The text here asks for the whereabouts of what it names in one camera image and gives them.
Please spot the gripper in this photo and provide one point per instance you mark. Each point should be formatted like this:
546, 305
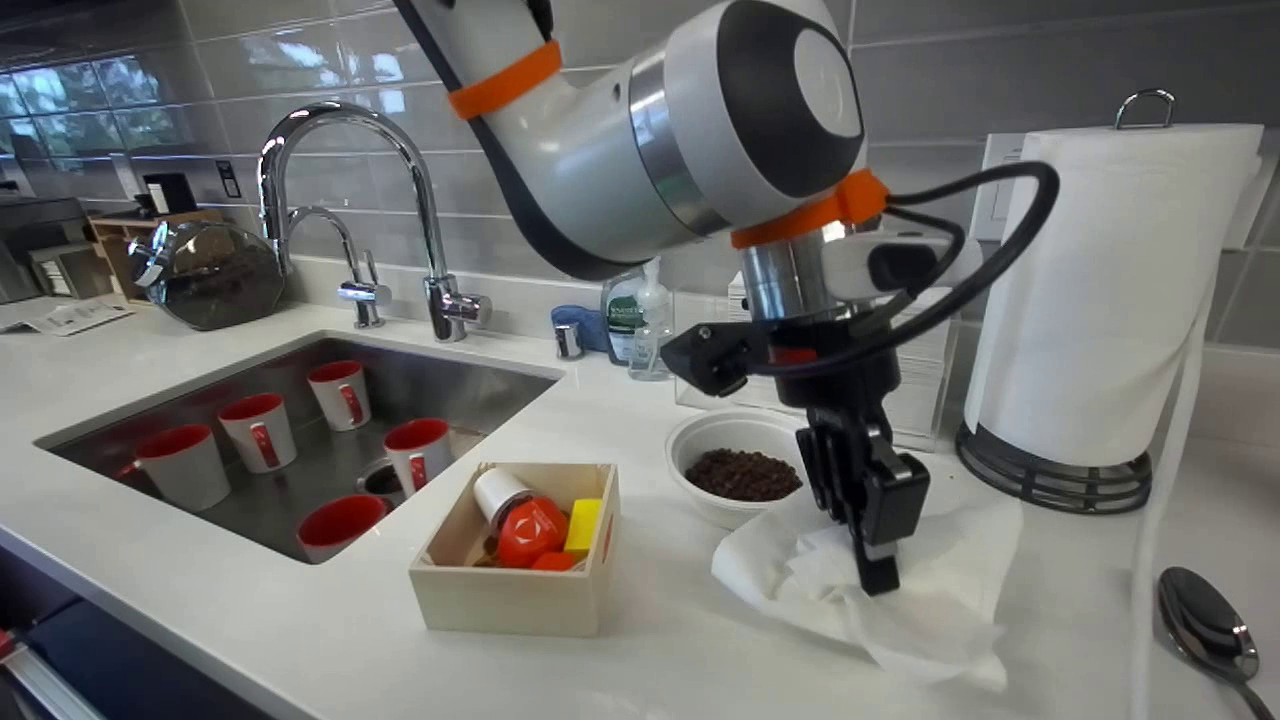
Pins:
840, 378

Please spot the white paper towel sheet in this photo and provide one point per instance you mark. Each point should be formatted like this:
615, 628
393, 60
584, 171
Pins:
930, 600

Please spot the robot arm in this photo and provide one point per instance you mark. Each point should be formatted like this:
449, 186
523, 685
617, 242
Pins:
590, 150

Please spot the paper towel roll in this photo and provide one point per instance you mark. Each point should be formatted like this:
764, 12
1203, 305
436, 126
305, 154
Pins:
1090, 300

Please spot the heap of coffee beans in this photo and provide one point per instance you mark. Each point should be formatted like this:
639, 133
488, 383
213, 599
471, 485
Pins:
740, 475

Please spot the white bowl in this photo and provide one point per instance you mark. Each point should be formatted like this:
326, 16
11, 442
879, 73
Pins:
700, 440

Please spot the clear pump bottle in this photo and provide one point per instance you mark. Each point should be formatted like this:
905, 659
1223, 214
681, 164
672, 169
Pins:
652, 335

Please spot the yellow toy block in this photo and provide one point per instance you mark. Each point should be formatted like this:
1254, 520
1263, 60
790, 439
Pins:
583, 525

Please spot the green label soap bottle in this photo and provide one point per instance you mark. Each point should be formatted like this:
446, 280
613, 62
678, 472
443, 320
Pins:
620, 325

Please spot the blue sponge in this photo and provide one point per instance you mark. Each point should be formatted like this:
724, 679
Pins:
585, 325

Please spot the white paper cup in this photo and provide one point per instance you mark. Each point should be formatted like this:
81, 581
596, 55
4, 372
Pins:
497, 492

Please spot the wooden box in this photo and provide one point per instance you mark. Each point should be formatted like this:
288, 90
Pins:
510, 600

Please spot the metal spoon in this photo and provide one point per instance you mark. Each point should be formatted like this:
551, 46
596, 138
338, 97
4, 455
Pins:
1205, 620

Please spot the steel sink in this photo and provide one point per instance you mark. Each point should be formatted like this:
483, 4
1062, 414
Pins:
440, 390

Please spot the red and white mug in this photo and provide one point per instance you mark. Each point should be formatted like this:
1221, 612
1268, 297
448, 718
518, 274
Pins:
338, 395
258, 435
185, 470
338, 525
420, 455

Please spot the tall chrome tap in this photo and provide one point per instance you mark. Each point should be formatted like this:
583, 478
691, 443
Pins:
425, 200

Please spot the small chrome tap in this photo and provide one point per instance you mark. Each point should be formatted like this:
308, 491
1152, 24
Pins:
360, 290

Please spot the glass jar of coffee beans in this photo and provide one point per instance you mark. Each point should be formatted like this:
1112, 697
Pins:
220, 275

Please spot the wooden organizer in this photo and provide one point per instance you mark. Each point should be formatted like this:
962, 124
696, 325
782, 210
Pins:
115, 245

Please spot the paper leaflet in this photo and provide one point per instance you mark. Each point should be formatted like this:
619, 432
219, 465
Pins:
70, 317

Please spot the coffee machine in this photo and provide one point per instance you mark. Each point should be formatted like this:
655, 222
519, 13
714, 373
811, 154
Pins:
40, 250

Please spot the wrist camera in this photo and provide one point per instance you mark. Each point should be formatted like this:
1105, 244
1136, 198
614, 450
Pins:
715, 358

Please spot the white wall socket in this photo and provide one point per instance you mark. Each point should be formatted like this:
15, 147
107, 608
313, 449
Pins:
992, 200

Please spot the black wall socket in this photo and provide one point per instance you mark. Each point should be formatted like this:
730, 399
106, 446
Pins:
229, 179

